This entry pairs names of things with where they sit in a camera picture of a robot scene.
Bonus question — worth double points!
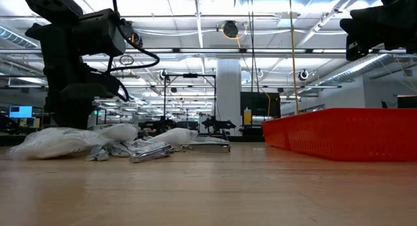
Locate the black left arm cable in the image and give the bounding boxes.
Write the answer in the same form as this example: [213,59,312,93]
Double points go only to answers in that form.
[107,0,161,103]

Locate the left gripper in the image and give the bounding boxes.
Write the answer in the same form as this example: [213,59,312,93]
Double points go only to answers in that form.
[25,8,144,129]

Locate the large black cable reel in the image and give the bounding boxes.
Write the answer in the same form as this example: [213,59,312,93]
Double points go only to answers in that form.
[222,20,240,38]

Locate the red plastic mesh basket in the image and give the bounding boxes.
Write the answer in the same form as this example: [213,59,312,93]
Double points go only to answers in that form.
[285,107,417,162]
[261,117,291,150]

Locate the hanging black cable coil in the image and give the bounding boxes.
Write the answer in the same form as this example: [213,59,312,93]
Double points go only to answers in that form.
[119,54,135,66]

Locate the black aluminium table frame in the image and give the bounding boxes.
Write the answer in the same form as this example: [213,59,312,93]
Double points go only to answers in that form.
[0,133,265,147]

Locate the long packed metal nail file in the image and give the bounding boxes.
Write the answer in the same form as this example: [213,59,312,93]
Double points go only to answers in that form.
[175,141,232,153]

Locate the black cabinet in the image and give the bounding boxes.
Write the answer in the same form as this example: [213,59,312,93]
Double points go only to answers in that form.
[240,91,281,119]

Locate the long black hanging cable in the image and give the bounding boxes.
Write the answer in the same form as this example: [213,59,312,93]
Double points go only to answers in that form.
[246,0,261,94]

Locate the silver ventilation duct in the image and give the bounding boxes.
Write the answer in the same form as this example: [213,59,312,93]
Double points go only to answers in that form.
[0,25,40,49]
[321,53,397,87]

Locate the blue-screen computer monitor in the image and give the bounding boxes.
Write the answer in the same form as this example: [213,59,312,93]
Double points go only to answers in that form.
[8,105,34,119]

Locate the black background station frame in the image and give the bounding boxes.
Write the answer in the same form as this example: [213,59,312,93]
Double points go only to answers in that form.
[94,107,108,126]
[162,72,218,135]

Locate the yellow bottle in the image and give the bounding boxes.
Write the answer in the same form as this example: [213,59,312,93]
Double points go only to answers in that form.
[243,106,253,126]

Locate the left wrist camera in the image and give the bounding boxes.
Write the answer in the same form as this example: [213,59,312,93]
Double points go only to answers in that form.
[81,72,130,103]

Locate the black monitor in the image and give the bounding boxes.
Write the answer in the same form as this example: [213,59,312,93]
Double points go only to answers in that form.
[396,94,417,109]

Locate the white building pillar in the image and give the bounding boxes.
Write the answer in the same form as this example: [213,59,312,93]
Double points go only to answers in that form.
[216,59,242,136]

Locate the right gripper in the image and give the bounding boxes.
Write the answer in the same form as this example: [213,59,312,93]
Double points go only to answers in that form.
[339,0,417,62]

